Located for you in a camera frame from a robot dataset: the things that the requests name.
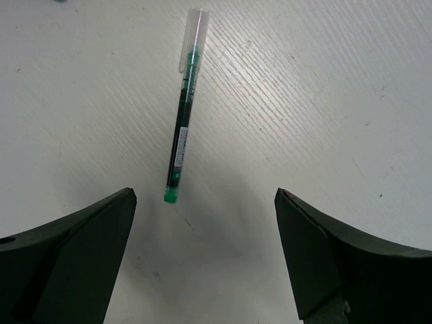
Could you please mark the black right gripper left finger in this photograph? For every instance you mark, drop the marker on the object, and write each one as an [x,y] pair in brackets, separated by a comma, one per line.
[64,271]

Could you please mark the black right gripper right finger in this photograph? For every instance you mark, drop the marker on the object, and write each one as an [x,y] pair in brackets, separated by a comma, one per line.
[340,274]

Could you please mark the green ink pen refill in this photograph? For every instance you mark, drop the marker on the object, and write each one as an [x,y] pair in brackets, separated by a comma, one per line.
[190,60]

